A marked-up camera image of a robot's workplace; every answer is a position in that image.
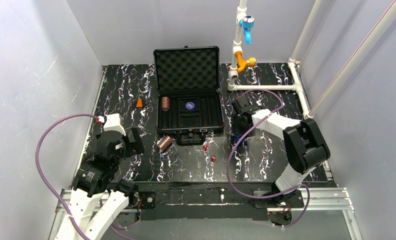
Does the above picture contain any purple small blind button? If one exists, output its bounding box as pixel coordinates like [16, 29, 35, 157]
[185, 101, 196, 111]

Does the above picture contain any orange black chip roll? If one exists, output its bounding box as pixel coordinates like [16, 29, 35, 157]
[161, 96, 170, 112]

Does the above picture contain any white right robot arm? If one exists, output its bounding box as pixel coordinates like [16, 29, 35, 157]
[227, 97, 331, 200]

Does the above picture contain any white pvc pipe frame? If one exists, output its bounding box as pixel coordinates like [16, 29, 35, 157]
[227, 0, 396, 122]

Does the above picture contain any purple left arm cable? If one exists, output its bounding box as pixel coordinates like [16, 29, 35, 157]
[35, 113, 133, 240]

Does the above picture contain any orange black chip stack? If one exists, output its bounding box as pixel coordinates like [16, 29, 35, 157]
[157, 135, 173, 152]

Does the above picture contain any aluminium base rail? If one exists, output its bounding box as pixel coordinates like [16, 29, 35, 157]
[48, 187, 363, 240]

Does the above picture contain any black poker set case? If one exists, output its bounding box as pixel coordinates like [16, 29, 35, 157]
[153, 46, 225, 146]

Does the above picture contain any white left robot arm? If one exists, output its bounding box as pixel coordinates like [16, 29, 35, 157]
[55, 113, 145, 240]

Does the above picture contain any blue small blind button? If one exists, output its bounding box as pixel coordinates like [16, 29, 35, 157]
[232, 142, 244, 148]

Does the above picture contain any orange black small clip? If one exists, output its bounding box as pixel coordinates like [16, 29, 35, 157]
[132, 97, 148, 109]

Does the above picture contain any orange brass valve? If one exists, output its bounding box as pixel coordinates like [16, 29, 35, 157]
[234, 51, 257, 73]

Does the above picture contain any blue valve handle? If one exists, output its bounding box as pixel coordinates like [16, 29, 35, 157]
[239, 15, 255, 45]

